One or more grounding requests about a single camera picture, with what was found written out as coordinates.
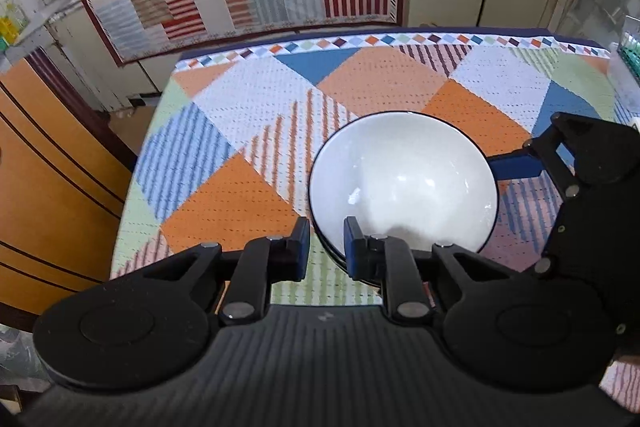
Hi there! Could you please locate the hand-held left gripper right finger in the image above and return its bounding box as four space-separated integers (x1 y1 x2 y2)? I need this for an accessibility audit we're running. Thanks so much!
343 216 501 323

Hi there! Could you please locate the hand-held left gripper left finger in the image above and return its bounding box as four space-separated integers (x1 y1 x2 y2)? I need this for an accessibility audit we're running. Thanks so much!
142 216 312 325

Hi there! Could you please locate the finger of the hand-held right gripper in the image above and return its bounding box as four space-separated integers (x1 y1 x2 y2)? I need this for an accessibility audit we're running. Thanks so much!
489 112 583 202

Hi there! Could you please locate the patchwork checked tablecloth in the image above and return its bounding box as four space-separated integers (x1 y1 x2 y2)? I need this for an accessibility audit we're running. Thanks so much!
107 27 640 408

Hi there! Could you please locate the wrapped green-cap bottle pack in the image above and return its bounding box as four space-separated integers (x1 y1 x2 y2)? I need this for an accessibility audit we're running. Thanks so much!
607 17 640 118

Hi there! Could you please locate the wooden cabinet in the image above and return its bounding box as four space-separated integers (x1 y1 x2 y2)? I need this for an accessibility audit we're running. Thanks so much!
0 52 138 318

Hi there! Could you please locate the white low cabinet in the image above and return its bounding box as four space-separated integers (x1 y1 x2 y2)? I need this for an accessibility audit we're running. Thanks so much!
45 14 166 112

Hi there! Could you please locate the yellow bottle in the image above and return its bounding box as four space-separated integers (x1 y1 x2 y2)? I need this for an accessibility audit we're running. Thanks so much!
0 14 28 46

